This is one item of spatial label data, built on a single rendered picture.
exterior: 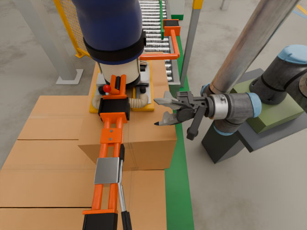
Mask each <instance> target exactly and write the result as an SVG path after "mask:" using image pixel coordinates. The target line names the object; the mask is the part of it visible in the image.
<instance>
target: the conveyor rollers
mask: <svg viewBox="0 0 307 230"><path fill-rule="evenodd" d="M139 3H140V7H141V11H142V21H143V24H142V28H143V30H144V31H146V44H147V45H146V46H144V51H145V52H163V53H164V54H166V53H169V43H168V36H164V39H163V40H161V29H160V11H159V0H139ZM162 8H163V19H166V12H165V3H164V1H162ZM164 61H165V67H166V69H170V67H171V65H170V60H164ZM166 73H167V75H171V70H166ZM167 79H168V82H172V77H171V76H167Z"/></svg>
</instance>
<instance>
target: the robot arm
mask: <svg viewBox="0 0 307 230"><path fill-rule="evenodd" d="M300 1H301V0H260V2H259V3H258V5H257V6H256V8H255V10H254V11H253V13H252V15H251V17H250V18H249V20H248V22H247V23H246V25H245V27H244V28H243V30H242V32H241V33H240V35H239V37H238V38H237V40H236V42H235V44H234V45H233V47H232V49H231V50H230V52H229V54H228V55H227V57H226V59H225V60H224V62H223V64H222V65H221V67H220V69H219V70H218V72H217V74H216V76H215V77H214V79H213V80H212V82H211V83H208V84H206V85H205V86H204V87H203V88H202V89H201V92H200V95H201V96H200V97H193V94H192V93H191V91H179V92H177V93H176V96H175V98H173V97H172V95H171V93H170V92H169V91H165V92H164V97H163V98H154V99H153V100H154V101H155V102H156V103H157V104H158V105H163V106H165V107H170V108H171V109H172V110H176V113H172V114H170V113H169V112H168V111H166V112H164V114H163V118H162V121H159V122H156V123H154V125H158V126H164V125H176V124H180V123H182V122H184V121H187V120H190V119H192V118H194V120H193V122H192V124H191V126H190V127H189V128H188V129H187V136H186V138H187V139H189V140H191V141H192V140H194V138H195V137H196V136H197V135H198V128H199V126H200V123H201V120H202V118H203V116H205V117H209V119H211V120H214V129H215V130H216V132H218V133H219V134H221V135H224V136H228V135H231V134H233V133H234V132H236V131H237V129H238V128H239V127H240V126H241V125H242V124H243V123H244V122H245V121H246V120H247V119H248V118H254V117H258V116H259V115H260V113H261V109H262V104H261V102H263V103H265V104H269V105H276V104H279V103H281V102H282V101H283V100H284V99H285V98H286V95H287V94H289V95H290V96H291V97H292V98H293V99H294V100H295V101H296V102H297V103H298V105H299V106H300V107H301V108H302V109H303V110H304V111H305V112H306V114H307V46H304V45H298V44H294V45H289V46H286V47H285V48H283V50H282V51H281V52H280V53H278V55H277V56H276V58H275V59H274V60H273V62H272V63H271V64H270V65H269V67H268V68H267V69H266V70H265V71H264V73H263V74H262V75H260V76H259V77H257V78H256V79H254V80H253V81H252V82H251V84H250V85H249V90H250V93H248V92H245V93H235V94H230V91H231V90H232V88H233V87H234V86H235V84H236V83H237V82H238V81H239V80H240V78H241V77H242V76H243V74H244V73H245V72H246V70H247V69H248V68H249V67H250V65H251V64H252V63H253V61H254V60H255V59H256V58H257V56H258V55H259V54H260V52H261V51H262V50H263V49H264V47H265V46H266V45H267V43H268V42H269V41H270V39H271V38H272V37H273V36H274V35H275V33H276V32H277V31H278V29H279V28H280V27H281V25H282V24H283V23H284V22H285V20H286V19H287V18H288V16H289V15H290V14H291V13H292V11H293V10H294V9H295V7H296V6H297V5H298V4H299V2H300Z"/></svg>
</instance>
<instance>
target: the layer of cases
mask: <svg viewBox="0 0 307 230"><path fill-rule="evenodd" d="M87 100H88V95H85V96H40V97H39V99H38V101H37V103H36V104H35V106H34V108H33V110H32V112H31V114H30V116H29V118H28V119H27V121H26V123H25V125H24V127H23V129H22V131H21V133H20V135H19V136H18V138H17V139H18V140H17V141H16V142H15V144H14V146H13V148H12V150H11V152H10V153H9V156H8V157H7V159H6V161H5V163H4V165H3V167H2V169H1V171H0V230H82V228H83V222H84V217H85V215H84V214H82V213H83V210H91V208H92V201H93V195H94V189H95V185H94V178H95V170H96V164H95V163H94V162H93V161H92V160H91V159H90V158H89V157H88V156H87V155H86V154H85V153H84V152H83V151H82V150H81V149H80V148H79V147H78V141H79V135H80V131H81V127H82V122H83V118H84V114H85V109H86V104H87ZM121 185H122V186H123V192H124V199H125V205H126V210H127V212H129V213H130V219H131V225H132V230H167V221H166V198H165V174H164V169H150V170H135V171H123V172H122V184H121ZM109 192H110V187H103V192H102V200H101V209H108V201H109ZM117 210H118V221H117V230H123V225H122V215H121V205H120V198H119V191H118V197H117Z"/></svg>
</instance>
